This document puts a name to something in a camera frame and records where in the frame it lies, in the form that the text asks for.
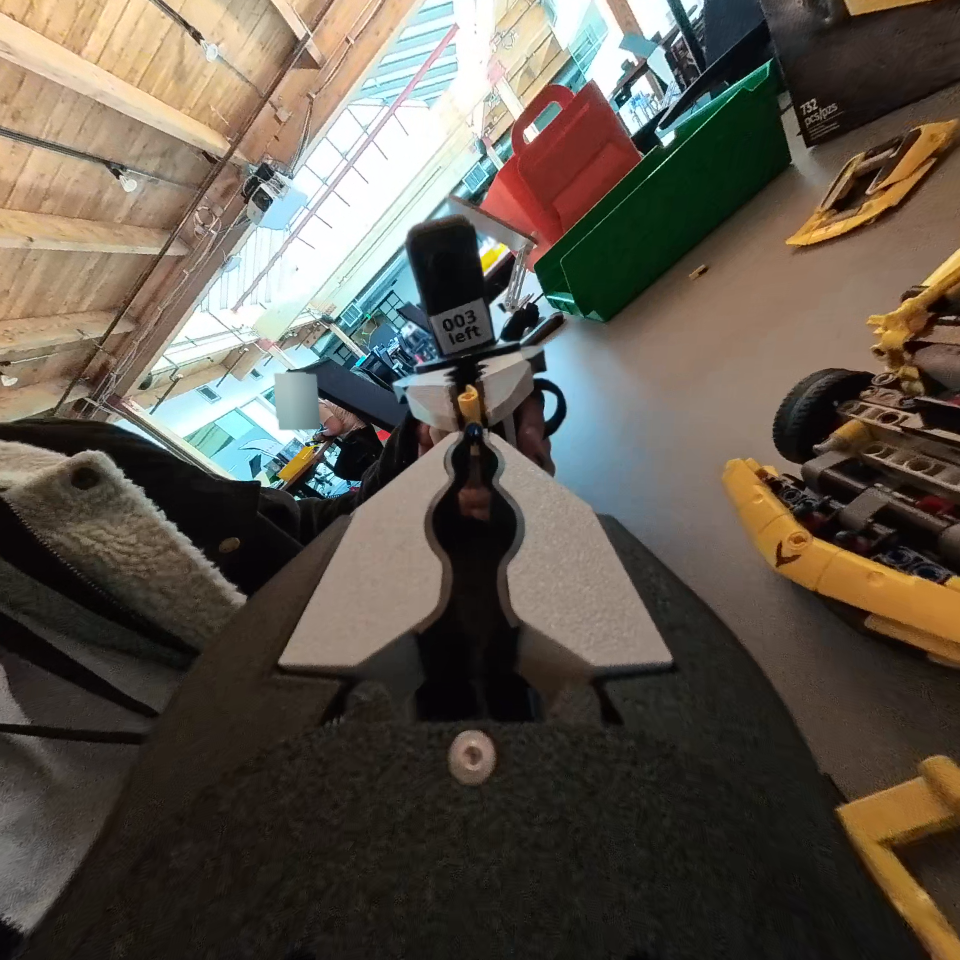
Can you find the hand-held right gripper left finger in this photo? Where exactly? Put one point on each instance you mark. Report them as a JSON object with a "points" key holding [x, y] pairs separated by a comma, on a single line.
{"points": [[367, 585]]}

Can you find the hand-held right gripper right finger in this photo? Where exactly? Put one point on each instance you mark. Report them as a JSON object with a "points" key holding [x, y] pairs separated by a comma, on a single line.
{"points": [[585, 585]]}

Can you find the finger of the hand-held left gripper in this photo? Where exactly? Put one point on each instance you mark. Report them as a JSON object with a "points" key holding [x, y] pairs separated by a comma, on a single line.
{"points": [[506, 386], [431, 397]]}

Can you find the yellow brick beam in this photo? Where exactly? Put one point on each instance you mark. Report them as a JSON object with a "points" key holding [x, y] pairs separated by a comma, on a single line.
{"points": [[469, 405]]}

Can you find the black brick pin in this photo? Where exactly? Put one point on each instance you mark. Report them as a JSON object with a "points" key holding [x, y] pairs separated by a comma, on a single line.
{"points": [[474, 435]]}

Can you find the yellow toy brick car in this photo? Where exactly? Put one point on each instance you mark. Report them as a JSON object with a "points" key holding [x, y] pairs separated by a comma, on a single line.
{"points": [[825, 570]]}

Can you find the pile of small bricks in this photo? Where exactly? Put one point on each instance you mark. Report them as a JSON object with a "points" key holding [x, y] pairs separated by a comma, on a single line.
{"points": [[892, 817]]}

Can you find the person's left hand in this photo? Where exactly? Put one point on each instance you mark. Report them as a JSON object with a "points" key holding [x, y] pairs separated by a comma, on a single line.
{"points": [[536, 442]]}

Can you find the black elongated object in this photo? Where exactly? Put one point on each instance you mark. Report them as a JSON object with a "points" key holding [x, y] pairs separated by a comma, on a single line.
{"points": [[536, 322]]}

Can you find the red ceiling pipe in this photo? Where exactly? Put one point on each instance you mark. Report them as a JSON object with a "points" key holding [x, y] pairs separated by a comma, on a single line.
{"points": [[345, 166]]}

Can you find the yellow background bin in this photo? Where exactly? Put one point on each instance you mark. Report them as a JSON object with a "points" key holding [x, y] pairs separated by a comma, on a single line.
{"points": [[296, 461]]}

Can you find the red paper bag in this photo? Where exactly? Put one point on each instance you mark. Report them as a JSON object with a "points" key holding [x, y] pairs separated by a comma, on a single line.
{"points": [[577, 165]]}

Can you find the ceiling speaker box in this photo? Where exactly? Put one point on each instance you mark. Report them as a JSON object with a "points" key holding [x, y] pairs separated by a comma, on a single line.
{"points": [[262, 191]]}

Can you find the green plastic bin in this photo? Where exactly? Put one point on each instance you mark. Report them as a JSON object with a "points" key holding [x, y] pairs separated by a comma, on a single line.
{"points": [[660, 217]]}

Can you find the black fleece-lined jacket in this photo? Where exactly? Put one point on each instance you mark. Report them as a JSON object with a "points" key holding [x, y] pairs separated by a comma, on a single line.
{"points": [[150, 480]]}

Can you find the ceiling spotlight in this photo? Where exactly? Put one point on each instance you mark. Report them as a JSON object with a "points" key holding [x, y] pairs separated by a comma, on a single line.
{"points": [[211, 51], [127, 181]]}

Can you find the yellow car roof assembly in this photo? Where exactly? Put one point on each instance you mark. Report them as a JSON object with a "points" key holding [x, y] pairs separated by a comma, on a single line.
{"points": [[825, 217]]}

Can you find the white shirt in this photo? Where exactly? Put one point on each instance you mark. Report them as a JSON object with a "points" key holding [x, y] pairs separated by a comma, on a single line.
{"points": [[60, 810]]}

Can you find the toy car packaging box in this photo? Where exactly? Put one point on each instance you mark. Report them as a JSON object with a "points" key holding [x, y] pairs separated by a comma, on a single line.
{"points": [[862, 60]]}

